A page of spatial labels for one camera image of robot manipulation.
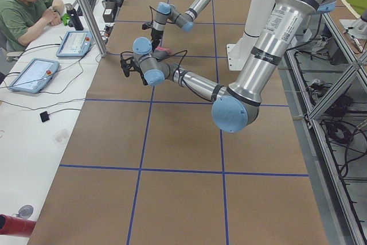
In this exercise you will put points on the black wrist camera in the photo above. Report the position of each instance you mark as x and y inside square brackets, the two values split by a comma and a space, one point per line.
[147, 25]
[127, 65]

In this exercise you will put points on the black water bottle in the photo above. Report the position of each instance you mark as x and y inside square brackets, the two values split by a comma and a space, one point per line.
[74, 17]

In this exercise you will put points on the black box with label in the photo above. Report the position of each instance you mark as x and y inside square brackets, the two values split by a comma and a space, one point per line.
[110, 11]

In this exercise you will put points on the pink square towel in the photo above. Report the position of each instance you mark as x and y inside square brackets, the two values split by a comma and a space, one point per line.
[161, 53]

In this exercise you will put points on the brown paper table cover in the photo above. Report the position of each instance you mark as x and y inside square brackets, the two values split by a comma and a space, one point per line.
[148, 166]

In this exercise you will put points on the green object on desk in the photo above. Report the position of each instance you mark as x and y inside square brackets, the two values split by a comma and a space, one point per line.
[65, 19]

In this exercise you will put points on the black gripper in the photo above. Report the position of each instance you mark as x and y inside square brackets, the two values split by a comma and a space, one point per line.
[143, 78]
[156, 36]

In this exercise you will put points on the small black square device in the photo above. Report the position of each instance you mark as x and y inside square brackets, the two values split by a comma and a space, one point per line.
[44, 116]

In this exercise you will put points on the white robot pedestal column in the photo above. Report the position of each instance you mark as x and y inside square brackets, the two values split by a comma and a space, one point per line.
[259, 1]

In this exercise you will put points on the person in green shirt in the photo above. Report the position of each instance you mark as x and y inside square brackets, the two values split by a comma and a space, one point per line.
[23, 21]

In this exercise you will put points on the aluminium frame post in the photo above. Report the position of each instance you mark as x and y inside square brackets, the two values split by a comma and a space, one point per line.
[93, 27]

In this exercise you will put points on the red cylinder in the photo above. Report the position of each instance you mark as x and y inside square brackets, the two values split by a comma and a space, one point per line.
[18, 227]

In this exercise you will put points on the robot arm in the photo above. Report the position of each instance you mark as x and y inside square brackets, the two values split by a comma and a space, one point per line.
[237, 105]
[167, 12]

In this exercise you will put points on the teach pendant tablet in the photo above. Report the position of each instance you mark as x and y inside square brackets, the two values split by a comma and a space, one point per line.
[75, 44]
[35, 76]

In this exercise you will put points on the near teach pendant tablet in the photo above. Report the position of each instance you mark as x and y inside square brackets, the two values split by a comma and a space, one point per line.
[35, 76]

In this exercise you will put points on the aluminium side frame rail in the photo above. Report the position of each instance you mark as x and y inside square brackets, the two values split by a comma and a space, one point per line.
[325, 79]

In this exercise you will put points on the far teach pendant tablet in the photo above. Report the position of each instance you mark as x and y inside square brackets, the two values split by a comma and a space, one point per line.
[75, 44]

